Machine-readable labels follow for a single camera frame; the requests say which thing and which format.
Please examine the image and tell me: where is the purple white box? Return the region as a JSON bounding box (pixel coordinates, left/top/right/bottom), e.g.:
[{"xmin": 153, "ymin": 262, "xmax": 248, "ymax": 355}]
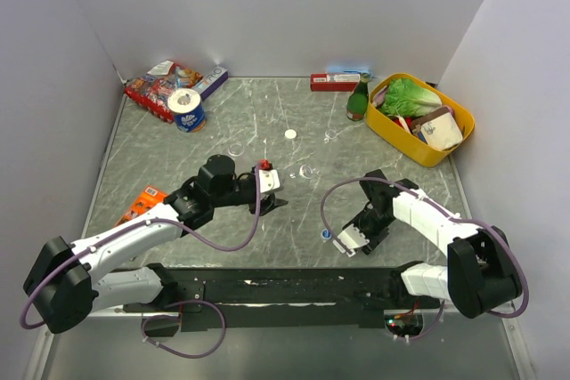
[{"xmin": 193, "ymin": 66, "xmax": 229, "ymax": 101}]

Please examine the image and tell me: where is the yellow plastic basket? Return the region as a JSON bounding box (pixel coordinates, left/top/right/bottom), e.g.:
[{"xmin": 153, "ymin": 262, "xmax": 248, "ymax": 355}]
[{"xmin": 365, "ymin": 73, "xmax": 476, "ymax": 167}]

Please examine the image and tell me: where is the green lettuce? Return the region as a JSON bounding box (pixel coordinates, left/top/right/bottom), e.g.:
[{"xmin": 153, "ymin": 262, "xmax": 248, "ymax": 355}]
[{"xmin": 379, "ymin": 78, "xmax": 443, "ymax": 117}]

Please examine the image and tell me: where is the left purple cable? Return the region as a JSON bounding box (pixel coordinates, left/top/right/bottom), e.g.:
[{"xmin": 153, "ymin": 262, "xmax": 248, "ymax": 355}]
[{"xmin": 19, "ymin": 164, "xmax": 268, "ymax": 330}]

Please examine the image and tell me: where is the red snack bag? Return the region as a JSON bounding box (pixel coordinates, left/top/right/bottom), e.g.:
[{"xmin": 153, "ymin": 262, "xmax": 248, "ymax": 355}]
[{"xmin": 124, "ymin": 61, "xmax": 203, "ymax": 124}]

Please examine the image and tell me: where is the blue box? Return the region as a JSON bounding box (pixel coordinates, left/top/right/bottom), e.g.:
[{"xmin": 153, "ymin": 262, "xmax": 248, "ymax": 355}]
[{"xmin": 326, "ymin": 63, "xmax": 374, "ymax": 77}]

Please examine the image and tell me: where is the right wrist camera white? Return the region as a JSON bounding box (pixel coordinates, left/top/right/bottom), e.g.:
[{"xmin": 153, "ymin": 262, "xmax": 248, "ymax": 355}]
[{"xmin": 331, "ymin": 224, "xmax": 370, "ymax": 257}]

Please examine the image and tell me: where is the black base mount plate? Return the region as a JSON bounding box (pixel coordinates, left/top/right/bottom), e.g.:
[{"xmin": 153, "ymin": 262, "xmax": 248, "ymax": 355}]
[{"xmin": 124, "ymin": 267, "xmax": 440, "ymax": 332}]

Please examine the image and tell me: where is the toilet paper roll blue wrap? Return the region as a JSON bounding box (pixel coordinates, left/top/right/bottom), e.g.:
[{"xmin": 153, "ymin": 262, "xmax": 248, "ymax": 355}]
[{"xmin": 167, "ymin": 88, "xmax": 207, "ymax": 133}]

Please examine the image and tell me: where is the clear bottle yellow label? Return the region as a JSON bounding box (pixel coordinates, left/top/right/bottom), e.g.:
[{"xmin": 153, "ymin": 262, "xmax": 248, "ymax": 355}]
[{"xmin": 227, "ymin": 141, "xmax": 245, "ymax": 158}]

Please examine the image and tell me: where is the red box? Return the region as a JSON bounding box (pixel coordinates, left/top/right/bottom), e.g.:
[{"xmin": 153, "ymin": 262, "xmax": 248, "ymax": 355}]
[{"xmin": 310, "ymin": 73, "xmax": 360, "ymax": 92}]

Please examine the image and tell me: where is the beige paper carton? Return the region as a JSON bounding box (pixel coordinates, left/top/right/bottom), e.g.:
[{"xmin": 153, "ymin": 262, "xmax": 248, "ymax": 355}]
[{"xmin": 410, "ymin": 106, "xmax": 463, "ymax": 151}]

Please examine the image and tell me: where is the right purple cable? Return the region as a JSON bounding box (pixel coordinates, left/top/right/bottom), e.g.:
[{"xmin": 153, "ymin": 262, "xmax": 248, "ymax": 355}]
[{"xmin": 320, "ymin": 176, "xmax": 530, "ymax": 319}]

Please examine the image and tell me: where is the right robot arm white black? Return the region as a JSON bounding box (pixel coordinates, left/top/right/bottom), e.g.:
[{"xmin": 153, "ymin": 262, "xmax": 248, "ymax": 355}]
[{"xmin": 331, "ymin": 169, "xmax": 529, "ymax": 319}]

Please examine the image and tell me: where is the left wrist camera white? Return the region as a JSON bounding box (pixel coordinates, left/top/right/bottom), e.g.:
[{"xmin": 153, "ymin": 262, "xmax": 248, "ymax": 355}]
[{"xmin": 258, "ymin": 159, "xmax": 282, "ymax": 195}]

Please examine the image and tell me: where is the aluminium rail frame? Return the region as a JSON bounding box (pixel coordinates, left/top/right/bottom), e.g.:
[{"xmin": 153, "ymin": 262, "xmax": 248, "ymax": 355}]
[{"xmin": 23, "ymin": 307, "xmax": 156, "ymax": 379}]

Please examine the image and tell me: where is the purple cable loop front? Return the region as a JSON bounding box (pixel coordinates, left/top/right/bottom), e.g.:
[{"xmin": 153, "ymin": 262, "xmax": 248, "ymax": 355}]
[{"xmin": 141, "ymin": 298, "xmax": 227, "ymax": 359}]

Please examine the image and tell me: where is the orange snack box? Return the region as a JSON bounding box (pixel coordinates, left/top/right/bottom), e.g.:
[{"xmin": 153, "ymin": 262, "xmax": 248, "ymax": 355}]
[{"xmin": 116, "ymin": 186, "xmax": 167, "ymax": 226}]

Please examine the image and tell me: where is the green glass bottle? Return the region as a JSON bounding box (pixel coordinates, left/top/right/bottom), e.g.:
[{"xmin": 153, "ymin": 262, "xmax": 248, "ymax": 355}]
[{"xmin": 346, "ymin": 73, "xmax": 371, "ymax": 121}]

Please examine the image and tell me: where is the white bottle cap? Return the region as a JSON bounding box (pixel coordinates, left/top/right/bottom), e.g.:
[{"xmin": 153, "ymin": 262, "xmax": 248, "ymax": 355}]
[{"xmin": 284, "ymin": 129, "xmax": 297, "ymax": 140}]

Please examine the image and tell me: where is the red item in basket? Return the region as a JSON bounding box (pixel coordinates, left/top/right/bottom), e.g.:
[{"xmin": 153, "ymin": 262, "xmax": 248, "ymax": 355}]
[{"xmin": 393, "ymin": 116, "xmax": 413, "ymax": 133}]

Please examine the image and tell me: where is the purple onion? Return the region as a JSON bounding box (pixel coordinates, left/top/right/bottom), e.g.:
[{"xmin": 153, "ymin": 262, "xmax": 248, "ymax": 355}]
[{"xmin": 371, "ymin": 86, "xmax": 389, "ymax": 109}]

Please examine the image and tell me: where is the blue bottle cap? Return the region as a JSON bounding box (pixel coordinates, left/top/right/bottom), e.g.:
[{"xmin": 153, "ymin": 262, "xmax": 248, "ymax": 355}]
[{"xmin": 321, "ymin": 229, "xmax": 332, "ymax": 241}]

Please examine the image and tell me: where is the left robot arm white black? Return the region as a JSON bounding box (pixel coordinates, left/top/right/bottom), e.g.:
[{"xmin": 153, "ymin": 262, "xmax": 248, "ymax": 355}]
[{"xmin": 20, "ymin": 155, "xmax": 285, "ymax": 334}]

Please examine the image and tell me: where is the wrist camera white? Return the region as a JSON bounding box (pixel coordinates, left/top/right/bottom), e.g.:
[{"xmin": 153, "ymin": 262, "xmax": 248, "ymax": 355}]
[
  {"xmin": 331, "ymin": 224, "xmax": 370, "ymax": 257},
  {"xmin": 258, "ymin": 159, "xmax": 282, "ymax": 195}
]

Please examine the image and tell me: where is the electronics board with leds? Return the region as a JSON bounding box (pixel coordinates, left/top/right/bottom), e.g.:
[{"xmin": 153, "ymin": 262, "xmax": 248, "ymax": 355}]
[{"xmin": 384, "ymin": 311, "xmax": 425, "ymax": 339}]

